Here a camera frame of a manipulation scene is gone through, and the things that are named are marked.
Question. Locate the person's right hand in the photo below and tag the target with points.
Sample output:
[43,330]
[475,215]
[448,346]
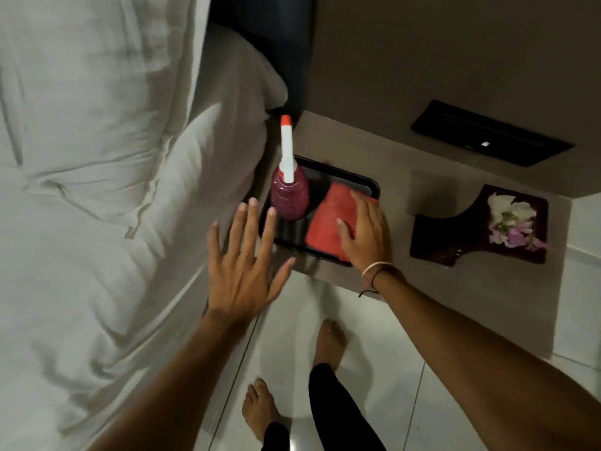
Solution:
[371,244]

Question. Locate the black wall switch panel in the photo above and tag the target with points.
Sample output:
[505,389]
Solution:
[488,133]

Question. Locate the black trousers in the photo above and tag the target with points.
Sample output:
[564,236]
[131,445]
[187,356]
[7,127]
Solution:
[338,413]

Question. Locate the person's left hand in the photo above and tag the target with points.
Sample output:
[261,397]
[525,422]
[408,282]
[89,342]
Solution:
[239,281]

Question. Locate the person's left forearm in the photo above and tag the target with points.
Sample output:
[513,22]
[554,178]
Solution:
[173,389]

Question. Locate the person's left middle finger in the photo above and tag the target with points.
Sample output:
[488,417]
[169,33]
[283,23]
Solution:
[249,230]

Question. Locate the dark wooden paddle board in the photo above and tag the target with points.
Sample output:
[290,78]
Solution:
[450,234]

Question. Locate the black rectangular tray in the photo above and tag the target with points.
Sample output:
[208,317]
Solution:
[324,178]

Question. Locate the person's left little finger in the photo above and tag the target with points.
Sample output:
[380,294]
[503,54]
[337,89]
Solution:
[215,246]

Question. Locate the person's right thumb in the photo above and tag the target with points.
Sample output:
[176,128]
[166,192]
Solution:
[345,232]

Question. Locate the small white pillow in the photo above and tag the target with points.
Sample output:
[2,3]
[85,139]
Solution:
[220,131]

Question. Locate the person's right foot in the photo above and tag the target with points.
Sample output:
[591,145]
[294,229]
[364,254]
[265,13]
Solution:
[328,345]

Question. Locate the person's right forearm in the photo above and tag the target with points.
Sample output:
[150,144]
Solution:
[488,371]

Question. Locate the dark blue headboard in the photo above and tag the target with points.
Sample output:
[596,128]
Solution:
[267,46]

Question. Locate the person's left foot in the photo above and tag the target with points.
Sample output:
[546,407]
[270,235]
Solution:
[260,408]

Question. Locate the purple spray bottle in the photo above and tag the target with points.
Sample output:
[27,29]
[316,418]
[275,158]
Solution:
[289,197]

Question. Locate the large white pillow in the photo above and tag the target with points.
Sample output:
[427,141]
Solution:
[89,98]

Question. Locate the person's left thumb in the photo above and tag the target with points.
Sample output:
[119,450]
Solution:
[281,274]

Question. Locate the white and pink flowers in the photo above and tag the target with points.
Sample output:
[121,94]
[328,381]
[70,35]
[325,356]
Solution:
[512,220]

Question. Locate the person's foot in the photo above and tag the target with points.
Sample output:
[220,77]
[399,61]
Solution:
[328,345]
[260,408]

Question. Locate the red cleaning cloth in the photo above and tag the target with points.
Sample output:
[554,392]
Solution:
[328,220]

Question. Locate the white bed duvet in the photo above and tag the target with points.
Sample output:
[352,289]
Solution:
[84,295]

